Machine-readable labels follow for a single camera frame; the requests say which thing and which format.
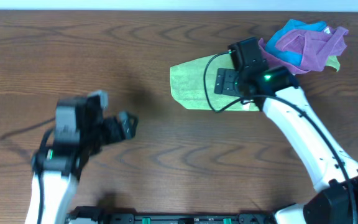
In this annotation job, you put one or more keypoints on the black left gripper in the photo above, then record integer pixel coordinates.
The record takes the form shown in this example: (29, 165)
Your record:
(121, 129)

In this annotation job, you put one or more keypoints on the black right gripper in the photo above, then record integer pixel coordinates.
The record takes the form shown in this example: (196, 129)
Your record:
(224, 81)

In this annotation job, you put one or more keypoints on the green microfiber cloth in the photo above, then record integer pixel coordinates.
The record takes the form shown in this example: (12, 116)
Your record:
(192, 85)

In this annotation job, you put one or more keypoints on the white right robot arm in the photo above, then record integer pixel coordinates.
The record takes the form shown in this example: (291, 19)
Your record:
(277, 93)

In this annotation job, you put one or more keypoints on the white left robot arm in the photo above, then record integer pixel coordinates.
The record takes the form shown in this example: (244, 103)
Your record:
(79, 133)

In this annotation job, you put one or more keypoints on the blue microfiber cloth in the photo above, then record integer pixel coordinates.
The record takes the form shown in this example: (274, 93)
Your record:
(287, 43)

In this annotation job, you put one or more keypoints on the purple microfiber cloth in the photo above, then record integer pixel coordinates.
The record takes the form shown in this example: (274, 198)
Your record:
(317, 48)

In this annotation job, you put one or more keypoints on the light green cloth under pile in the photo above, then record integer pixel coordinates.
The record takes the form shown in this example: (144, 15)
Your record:
(333, 62)

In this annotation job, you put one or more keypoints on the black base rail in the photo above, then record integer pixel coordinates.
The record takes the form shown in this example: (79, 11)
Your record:
(96, 215)

